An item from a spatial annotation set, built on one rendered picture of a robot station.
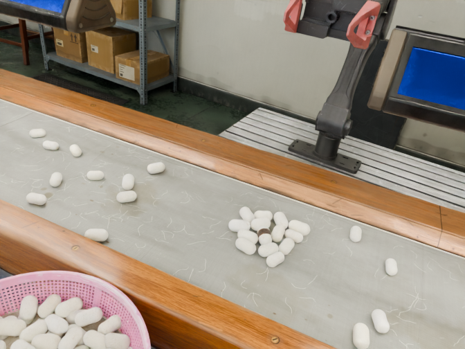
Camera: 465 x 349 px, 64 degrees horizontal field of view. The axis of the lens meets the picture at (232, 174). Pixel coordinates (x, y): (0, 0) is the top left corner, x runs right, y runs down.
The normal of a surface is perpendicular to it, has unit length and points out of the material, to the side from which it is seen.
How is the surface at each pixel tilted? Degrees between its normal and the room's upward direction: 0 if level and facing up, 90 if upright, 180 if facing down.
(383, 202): 0
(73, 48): 90
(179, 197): 0
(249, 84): 89
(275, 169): 0
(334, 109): 60
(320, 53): 90
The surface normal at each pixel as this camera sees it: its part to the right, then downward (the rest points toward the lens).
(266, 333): 0.12, -0.83
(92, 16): 0.91, 0.31
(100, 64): -0.51, 0.42
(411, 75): -0.27, -0.06
